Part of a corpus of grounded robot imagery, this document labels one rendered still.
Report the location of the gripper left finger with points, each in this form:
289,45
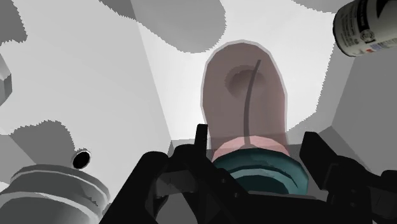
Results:
181,167

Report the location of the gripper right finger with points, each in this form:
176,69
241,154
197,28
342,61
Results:
341,176

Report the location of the clear pink bottle teal cap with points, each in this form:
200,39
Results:
266,108

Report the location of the white can with printed label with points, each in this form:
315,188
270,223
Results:
366,28

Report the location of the grey faceted block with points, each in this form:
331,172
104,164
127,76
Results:
4,80

